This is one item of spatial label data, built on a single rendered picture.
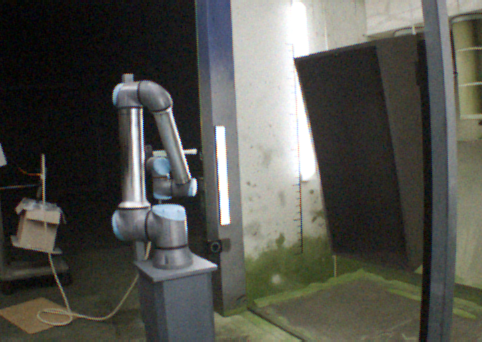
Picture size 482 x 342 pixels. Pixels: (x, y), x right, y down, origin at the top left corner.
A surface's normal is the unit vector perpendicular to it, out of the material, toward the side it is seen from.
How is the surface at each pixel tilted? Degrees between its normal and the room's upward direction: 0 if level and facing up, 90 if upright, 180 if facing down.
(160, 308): 90
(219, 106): 90
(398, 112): 90
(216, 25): 90
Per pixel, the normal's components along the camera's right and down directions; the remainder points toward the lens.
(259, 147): 0.50, 0.04
